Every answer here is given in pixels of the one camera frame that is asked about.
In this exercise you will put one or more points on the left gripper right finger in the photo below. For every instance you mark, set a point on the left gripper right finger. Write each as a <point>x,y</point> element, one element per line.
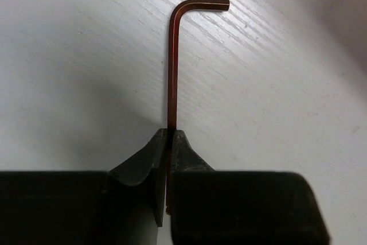
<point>189,178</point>

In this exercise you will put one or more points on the small dark hex key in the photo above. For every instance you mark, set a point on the small dark hex key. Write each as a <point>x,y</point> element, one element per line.
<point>172,90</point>

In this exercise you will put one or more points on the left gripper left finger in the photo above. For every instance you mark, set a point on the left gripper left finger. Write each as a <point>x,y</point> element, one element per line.
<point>136,194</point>

